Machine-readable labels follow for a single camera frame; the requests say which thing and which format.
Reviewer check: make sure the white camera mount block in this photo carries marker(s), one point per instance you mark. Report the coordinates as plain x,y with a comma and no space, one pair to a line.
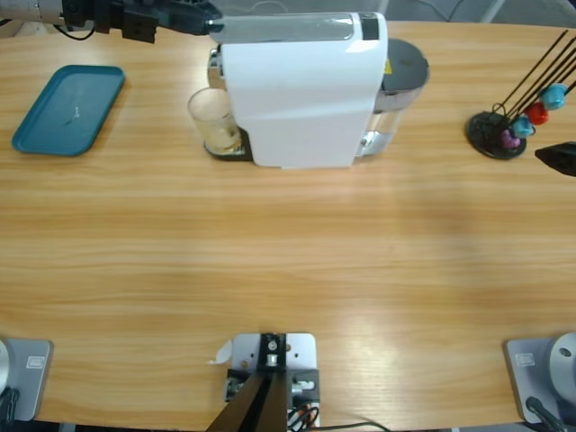
301,355

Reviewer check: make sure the black capsule holder with rods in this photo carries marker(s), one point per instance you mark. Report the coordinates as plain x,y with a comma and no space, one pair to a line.
483,135

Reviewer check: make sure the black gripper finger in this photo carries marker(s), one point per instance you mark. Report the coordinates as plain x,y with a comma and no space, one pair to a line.
560,159

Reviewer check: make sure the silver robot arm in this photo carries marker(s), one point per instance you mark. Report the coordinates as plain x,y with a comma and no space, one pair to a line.
31,9

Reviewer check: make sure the teal plastic tray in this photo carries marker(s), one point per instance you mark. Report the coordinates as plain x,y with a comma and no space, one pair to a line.
67,112

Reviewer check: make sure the white metal frame leg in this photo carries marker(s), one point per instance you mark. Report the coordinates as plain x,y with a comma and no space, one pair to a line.
495,9

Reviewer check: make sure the black drip tray metal grid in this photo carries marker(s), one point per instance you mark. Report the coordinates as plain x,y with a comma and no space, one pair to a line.
229,156

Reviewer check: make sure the clear glass cup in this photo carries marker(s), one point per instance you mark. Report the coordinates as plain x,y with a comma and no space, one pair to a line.
211,112

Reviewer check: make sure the dark camera post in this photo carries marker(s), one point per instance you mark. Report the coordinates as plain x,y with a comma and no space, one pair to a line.
258,405

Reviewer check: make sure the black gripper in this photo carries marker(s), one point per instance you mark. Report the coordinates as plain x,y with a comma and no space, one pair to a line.
130,20

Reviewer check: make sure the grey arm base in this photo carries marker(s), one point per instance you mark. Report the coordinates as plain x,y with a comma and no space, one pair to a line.
31,373
531,373

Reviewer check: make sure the red coffee capsule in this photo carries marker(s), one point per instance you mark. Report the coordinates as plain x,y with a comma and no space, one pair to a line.
537,113

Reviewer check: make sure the white paper tape label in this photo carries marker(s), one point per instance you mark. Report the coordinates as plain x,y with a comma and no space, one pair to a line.
222,353

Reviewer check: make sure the clear water tank grey lid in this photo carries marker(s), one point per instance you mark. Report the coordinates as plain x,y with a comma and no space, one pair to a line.
405,63

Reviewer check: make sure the purple coffee capsule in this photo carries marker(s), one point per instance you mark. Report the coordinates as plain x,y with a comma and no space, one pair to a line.
510,138

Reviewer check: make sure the white capsule coffee machine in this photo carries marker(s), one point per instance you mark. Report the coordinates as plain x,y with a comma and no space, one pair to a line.
306,103

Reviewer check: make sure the blue coffee capsule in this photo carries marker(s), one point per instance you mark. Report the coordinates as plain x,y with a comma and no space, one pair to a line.
523,127
553,96

